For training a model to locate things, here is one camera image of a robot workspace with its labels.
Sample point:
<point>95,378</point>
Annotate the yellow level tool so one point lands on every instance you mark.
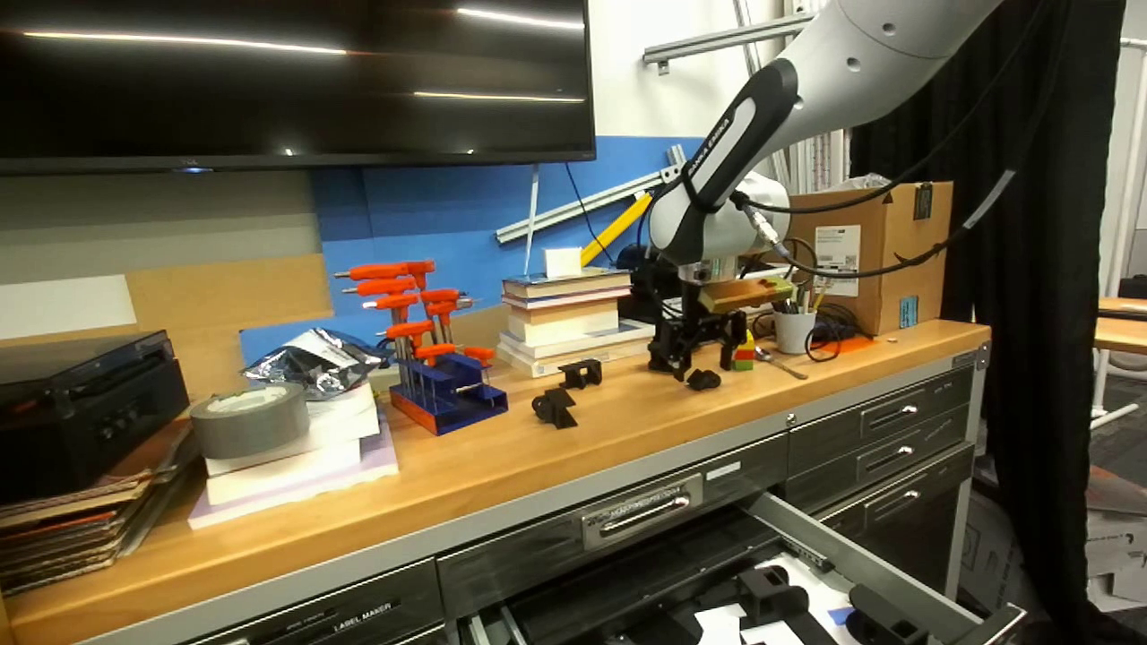
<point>616,229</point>

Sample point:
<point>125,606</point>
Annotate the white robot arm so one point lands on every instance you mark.
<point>850,66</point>

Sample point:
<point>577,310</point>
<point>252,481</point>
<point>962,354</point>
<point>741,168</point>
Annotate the closed cabinet drawers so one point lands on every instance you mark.
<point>879,468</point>

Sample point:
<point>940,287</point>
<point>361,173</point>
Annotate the tall black bracket part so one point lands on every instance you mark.
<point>553,407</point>

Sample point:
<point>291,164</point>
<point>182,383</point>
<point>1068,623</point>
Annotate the black wall monitor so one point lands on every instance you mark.
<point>291,84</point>

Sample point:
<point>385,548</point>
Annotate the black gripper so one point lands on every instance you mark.
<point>682,314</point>

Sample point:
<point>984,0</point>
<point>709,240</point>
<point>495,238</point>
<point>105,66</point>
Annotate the open grey drawer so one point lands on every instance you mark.
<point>680,588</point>

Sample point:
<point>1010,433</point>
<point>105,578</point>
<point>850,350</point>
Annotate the grey duct tape roll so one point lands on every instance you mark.
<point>252,422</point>

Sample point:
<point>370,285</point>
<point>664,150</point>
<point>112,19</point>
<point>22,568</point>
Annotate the black curtain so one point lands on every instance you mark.
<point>1021,124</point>

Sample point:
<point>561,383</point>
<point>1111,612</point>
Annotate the colourful toy brick stack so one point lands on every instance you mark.
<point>744,354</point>

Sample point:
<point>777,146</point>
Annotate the cardboard box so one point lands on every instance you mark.
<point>884,255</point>

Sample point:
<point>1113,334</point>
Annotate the black device box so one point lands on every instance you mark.
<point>70,410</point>

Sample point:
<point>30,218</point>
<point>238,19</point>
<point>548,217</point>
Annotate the white pen cup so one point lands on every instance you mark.
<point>794,329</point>

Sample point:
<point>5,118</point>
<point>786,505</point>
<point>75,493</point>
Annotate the orange hex key set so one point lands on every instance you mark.
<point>440,378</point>

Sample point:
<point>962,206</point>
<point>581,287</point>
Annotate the white paper stack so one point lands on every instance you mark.
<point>347,446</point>

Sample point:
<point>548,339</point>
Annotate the small black clip part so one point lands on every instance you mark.
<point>581,375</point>

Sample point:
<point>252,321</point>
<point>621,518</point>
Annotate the aluminium rail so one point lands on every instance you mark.
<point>588,200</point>

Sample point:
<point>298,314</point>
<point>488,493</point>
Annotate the wrist camera wood block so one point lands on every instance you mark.
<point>741,293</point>

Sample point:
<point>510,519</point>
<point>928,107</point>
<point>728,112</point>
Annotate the black part in drawer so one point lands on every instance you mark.
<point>771,599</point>

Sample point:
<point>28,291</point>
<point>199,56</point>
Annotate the crumpled silver foil bag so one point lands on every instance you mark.
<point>320,358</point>

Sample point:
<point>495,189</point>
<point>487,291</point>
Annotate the stack of books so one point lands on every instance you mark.
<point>566,321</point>

